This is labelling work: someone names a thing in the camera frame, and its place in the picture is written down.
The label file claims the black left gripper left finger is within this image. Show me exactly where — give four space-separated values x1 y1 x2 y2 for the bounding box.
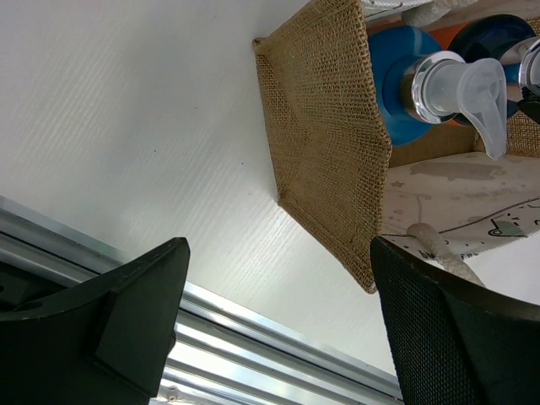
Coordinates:
1 237 190 404

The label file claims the light blue pump bottle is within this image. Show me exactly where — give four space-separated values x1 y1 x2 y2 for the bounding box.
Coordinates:
369 26 507 160

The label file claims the aluminium frame rail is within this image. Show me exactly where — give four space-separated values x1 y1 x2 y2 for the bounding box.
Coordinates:
1 198 402 404

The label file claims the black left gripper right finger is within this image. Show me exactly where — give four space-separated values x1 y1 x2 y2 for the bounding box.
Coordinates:
370 237 539 404

